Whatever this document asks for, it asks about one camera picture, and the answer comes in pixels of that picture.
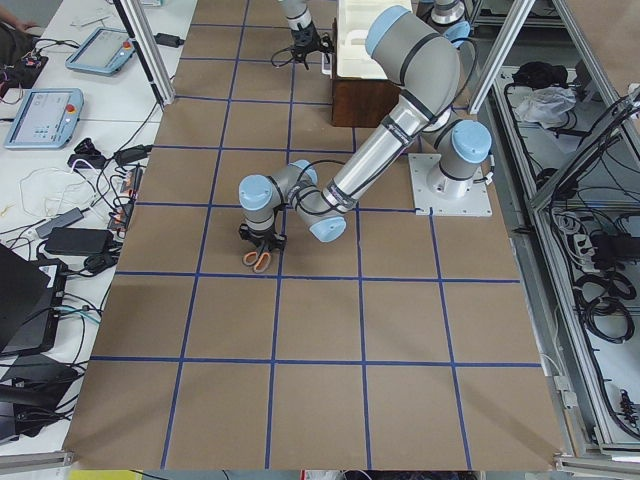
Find blue teach pendant near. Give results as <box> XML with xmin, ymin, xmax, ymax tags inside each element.
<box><xmin>4</xmin><ymin>88</ymin><xmax>84</xmax><ymax>150</ymax></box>

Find black power adapter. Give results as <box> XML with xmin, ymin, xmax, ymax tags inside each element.
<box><xmin>44</xmin><ymin>227</ymin><xmax>114</xmax><ymax>256</ymax></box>

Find blue teach pendant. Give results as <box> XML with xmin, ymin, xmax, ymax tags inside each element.
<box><xmin>65</xmin><ymin>27</ymin><xmax>134</xmax><ymax>76</ymax></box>
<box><xmin>4</xmin><ymin>88</ymin><xmax>84</xmax><ymax>150</ymax></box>

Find orange grey scissors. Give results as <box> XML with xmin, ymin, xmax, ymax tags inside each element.
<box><xmin>242</xmin><ymin>250</ymin><xmax>271</xmax><ymax>274</ymax></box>

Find blue teach pendant far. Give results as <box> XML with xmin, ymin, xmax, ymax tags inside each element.
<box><xmin>65</xmin><ymin>27</ymin><xmax>134</xmax><ymax>76</ymax></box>

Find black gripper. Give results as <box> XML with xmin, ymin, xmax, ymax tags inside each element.
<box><xmin>291</xmin><ymin>28</ymin><xmax>334</xmax><ymax>70</ymax></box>
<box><xmin>238</xmin><ymin>214</ymin><xmax>286</xmax><ymax>252</ymax></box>

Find aluminium frame post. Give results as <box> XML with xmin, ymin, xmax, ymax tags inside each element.
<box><xmin>114</xmin><ymin>0</ymin><xmax>175</xmax><ymax>108</ymax></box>

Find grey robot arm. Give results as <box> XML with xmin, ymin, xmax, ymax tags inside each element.
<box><xmin>270</xmin><ymin>0</ymin><xmax>471</xmax><ymax>74</ymax></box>
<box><xmin>239</xmin><ymin>6</ymin><xmax>492</xmax><ymax>266</ymax></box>

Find brown wooden cabinet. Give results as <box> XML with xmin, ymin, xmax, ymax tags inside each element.
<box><xmin>331</xmin><ymin>76</ymin><xmax>400</xmax><ymax>128</ymax></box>

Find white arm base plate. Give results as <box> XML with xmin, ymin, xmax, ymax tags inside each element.
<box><xmin>408</xmin><ymin>153</ymin><xmax>493</xmax><ymax>218</ymax></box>

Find white plastic tray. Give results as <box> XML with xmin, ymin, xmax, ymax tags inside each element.
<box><xmin>336</xmin><ymin>0</ymin><xmax>412</xmax><ymax>80</ymax></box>

